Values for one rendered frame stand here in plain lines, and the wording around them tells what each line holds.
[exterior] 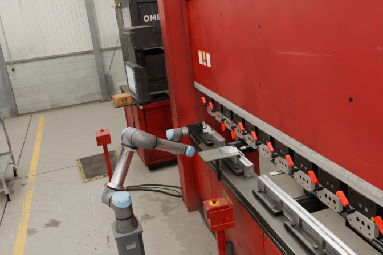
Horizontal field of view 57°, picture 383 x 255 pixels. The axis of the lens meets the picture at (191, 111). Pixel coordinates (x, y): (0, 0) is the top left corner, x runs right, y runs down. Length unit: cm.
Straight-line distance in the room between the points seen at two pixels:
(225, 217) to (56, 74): 734
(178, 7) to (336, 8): 207
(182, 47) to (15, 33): 630
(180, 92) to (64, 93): 615
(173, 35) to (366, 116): 225
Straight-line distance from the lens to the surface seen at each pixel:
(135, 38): 340
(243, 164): 262
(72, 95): 931
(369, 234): 158
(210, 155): 270
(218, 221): 243
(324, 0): 152
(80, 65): 920
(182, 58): 335
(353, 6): 140
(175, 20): 332
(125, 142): 237
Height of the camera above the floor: 210
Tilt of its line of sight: 17 degrees down
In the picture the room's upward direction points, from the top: 6 degrees counter-clockwise
